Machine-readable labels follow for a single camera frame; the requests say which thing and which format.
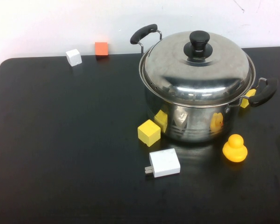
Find steel lid with black knob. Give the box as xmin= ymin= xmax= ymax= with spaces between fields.
xmin=140 ymin=30 xmax=254 ymax=105

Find yellow wooden cube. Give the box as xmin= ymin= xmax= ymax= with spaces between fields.
xmin=137 ymin=119 xmax=161 ymax=147
xmin=239 ymin=88 xmax=257 ymax=109

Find white charger plug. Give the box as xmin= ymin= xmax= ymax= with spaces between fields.
xmin=144 ymin=148 xmax=181 ymax=179

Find orange cube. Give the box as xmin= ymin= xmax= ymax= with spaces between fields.
xmin=94 ymin=42 xmax=109 ymax=60

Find white cube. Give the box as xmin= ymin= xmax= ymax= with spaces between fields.
xmin=65 ymin=49 xmax=83 ymax=68

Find yellow rubber duck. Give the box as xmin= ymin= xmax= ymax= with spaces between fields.
xmin=222 ymin=134 xmax=248 ymax=163

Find stainless steel pot black handles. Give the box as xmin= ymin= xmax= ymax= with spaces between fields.
xmin=130 ymin=23 xmax=279 ymax=143

